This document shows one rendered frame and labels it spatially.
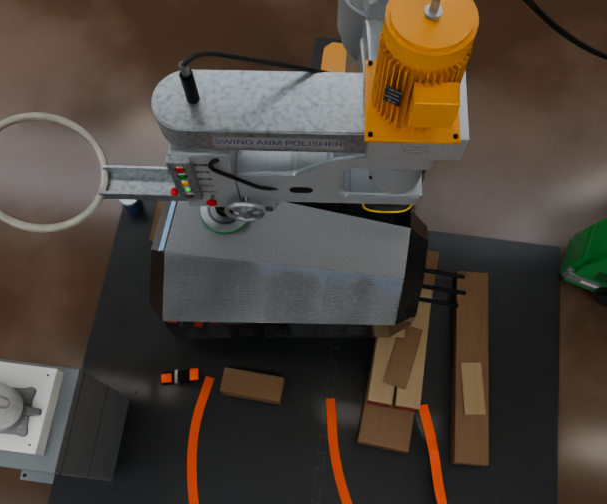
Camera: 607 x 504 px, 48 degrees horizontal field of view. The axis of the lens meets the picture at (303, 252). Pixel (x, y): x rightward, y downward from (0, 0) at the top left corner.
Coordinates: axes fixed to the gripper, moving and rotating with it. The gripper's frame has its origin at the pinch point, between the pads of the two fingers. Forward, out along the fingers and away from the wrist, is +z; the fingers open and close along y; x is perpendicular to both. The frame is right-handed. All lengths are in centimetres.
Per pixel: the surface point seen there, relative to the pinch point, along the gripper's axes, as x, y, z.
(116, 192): -12, 48, -14
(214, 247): -33, 87, 1
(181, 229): -22, 76, 6
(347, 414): -110, 155, 53
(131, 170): -3, 55, -14
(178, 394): -83, 81, 85
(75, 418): -90, 27, 30
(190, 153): -21, 63, -66
